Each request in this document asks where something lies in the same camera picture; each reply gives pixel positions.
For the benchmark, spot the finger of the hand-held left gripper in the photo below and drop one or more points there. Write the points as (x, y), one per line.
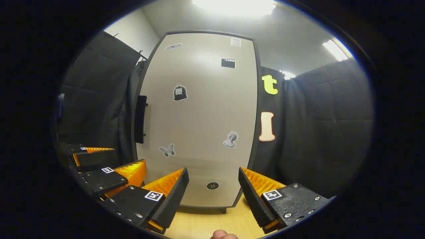
(99, 158)
(103, 181)

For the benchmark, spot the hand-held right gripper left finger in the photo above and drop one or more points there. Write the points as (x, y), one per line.
(176, 196)

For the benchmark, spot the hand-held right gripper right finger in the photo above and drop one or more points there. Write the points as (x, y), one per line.
(252, 196)

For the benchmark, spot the dark grey cabinet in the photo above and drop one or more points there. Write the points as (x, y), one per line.
(255, 159)

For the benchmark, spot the black backdrop cloth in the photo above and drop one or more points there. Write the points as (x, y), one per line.
(325, 132)

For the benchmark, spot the small distant ceiling light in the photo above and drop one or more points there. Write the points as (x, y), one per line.
(287, 74)

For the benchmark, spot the long ceiling light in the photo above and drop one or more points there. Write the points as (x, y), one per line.
(336, 49)

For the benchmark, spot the large ceiling light panel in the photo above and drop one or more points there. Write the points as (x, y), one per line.
(232, 6)

